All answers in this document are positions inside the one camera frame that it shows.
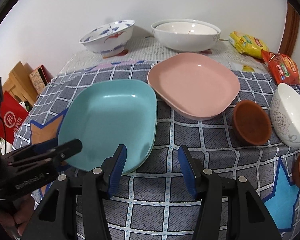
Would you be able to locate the teal square plate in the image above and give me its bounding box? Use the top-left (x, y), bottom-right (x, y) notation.
top-left (58, 79), bottom-right (158, 171)

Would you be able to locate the pink square plate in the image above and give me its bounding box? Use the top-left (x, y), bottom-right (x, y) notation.
top-left (147, 53), bottom-right (241, 121)

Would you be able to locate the left human hand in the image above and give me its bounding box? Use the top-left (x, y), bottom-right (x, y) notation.
top-left (0, 194), bottom-right (34, 236)

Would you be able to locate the red paper bag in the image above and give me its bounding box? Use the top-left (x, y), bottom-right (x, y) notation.
top-left (0, 91), bottom-right (29, 144)

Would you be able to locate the patterned red box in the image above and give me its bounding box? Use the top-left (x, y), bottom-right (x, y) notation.
top-left (29, 65), bottom-right (53, 94)

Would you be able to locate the grey checked tablecloth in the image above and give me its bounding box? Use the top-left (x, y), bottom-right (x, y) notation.
top-left (13, 61), bottom-right (300, 239)

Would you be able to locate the green square plate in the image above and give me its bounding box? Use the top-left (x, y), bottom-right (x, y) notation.
top-left (122, 119), bottom-right (158, 176)

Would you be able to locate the white floral small bowl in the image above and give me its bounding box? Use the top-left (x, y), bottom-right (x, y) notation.
top-left (270, 83), bottom-right (300, 148)

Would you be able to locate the blue patterned white bowl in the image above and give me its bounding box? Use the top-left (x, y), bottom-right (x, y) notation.
top-left (79, 20), bottom-right (135, 57)

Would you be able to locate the newspaper sheet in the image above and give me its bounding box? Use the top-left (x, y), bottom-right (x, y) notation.
top-left (59, 37), bottom-right (268, 74)

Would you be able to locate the red chips bag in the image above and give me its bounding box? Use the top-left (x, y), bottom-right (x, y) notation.
top-left (261, 50), bottom-right (300, 85)

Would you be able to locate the yellow chips bag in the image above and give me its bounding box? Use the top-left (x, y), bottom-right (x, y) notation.
top-left (229, 31), bottom-right (269, 59)

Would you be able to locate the large white outer bowl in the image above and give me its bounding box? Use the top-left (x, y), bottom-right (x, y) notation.
top-left (151, 19), bottom-right (221, 53)

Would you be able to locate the white lemon print bowl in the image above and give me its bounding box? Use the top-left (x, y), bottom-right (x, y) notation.
top-left (156, 22), bottom-right (218, 35)

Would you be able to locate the brown wooden door frame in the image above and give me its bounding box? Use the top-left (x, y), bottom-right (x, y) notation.
top-left (279, 2), bottom-right (300, 57)

